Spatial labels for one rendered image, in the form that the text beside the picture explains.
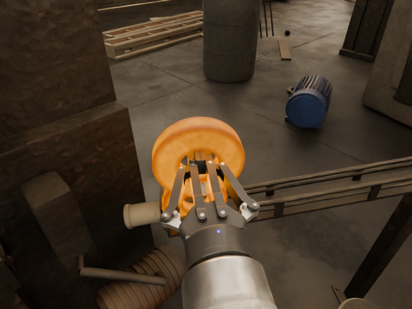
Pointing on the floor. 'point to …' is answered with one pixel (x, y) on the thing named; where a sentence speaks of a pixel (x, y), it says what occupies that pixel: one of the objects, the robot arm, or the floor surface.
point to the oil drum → (230, 38)
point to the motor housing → (132, 295)
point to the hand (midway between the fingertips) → (198, 152)
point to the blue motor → (309, 102)
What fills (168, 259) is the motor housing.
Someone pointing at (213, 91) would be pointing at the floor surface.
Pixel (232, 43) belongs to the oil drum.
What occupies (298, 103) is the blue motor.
